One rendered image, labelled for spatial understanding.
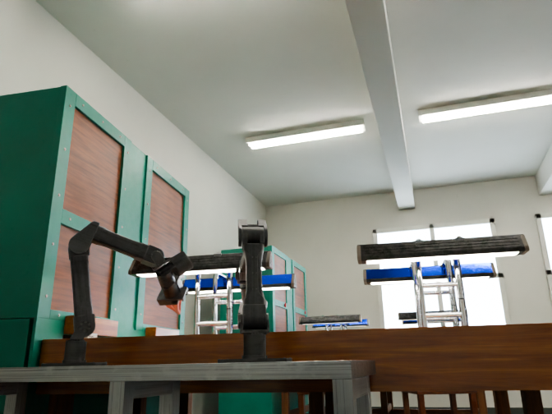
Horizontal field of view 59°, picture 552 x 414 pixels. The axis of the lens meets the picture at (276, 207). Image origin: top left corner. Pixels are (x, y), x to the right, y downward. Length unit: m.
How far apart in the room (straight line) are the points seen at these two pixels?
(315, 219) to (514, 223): 2.70
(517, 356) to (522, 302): 5.34
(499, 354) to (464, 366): 0.11
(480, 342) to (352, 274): 5.48
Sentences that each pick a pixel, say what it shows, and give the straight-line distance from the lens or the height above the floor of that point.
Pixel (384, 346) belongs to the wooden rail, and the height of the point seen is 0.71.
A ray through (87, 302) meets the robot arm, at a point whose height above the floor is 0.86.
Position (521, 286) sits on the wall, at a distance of 7.00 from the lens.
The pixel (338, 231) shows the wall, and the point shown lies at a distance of 7.19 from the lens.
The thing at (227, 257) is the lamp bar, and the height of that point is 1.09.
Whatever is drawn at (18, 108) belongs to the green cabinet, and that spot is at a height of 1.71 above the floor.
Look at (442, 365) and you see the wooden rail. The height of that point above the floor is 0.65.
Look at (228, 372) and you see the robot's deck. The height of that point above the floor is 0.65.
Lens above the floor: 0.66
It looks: 18 degrees up
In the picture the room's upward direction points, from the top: 1 degrees counter-clockwise
